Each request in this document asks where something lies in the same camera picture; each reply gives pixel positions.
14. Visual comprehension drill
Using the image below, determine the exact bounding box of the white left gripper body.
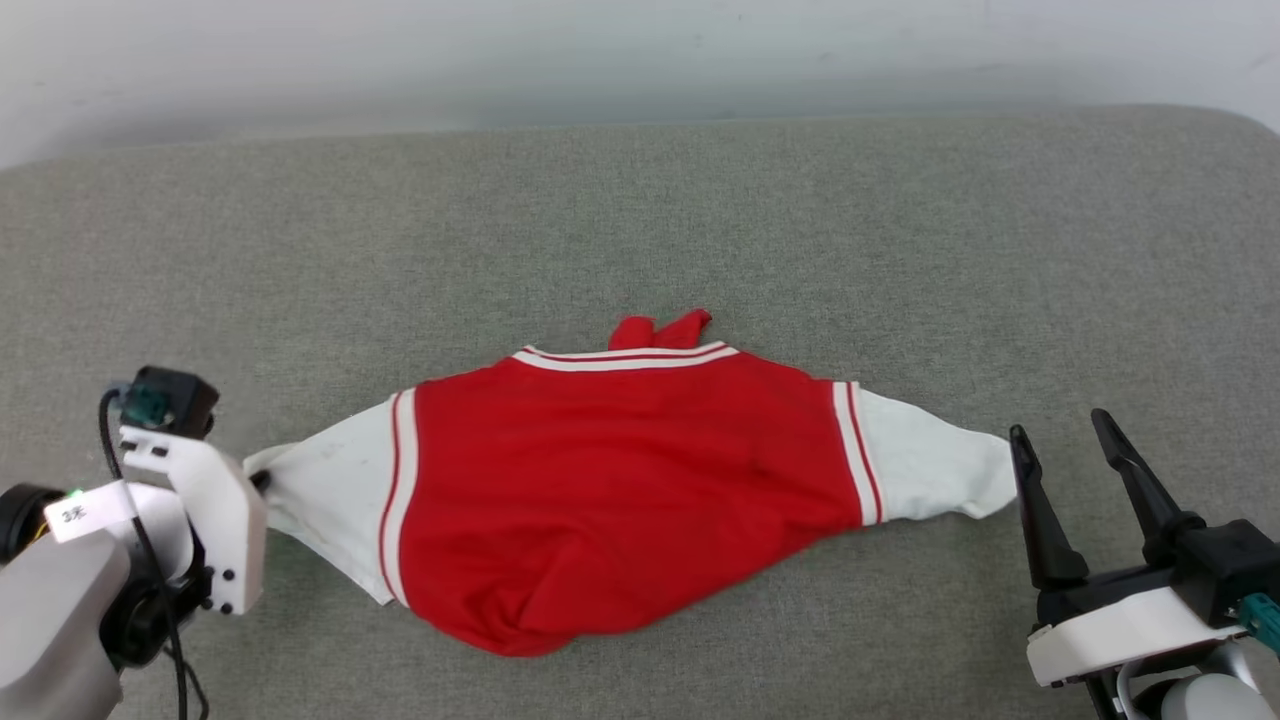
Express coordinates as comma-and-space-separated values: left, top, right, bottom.
119, 425, 269, 617

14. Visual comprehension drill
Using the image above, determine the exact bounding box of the red and white shirt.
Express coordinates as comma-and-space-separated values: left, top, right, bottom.
243, 308, 1020, 659

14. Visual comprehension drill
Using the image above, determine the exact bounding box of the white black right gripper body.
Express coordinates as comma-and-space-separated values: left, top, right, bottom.
1026, 562, 1251, 691

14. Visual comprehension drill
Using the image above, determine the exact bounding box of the thin black cable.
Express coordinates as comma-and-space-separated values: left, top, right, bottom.
97, 386, 211, 720

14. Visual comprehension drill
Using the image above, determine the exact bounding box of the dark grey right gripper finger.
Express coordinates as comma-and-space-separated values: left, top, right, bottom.
1089, 407, 1208, 568
1008, 424, 1091, 593

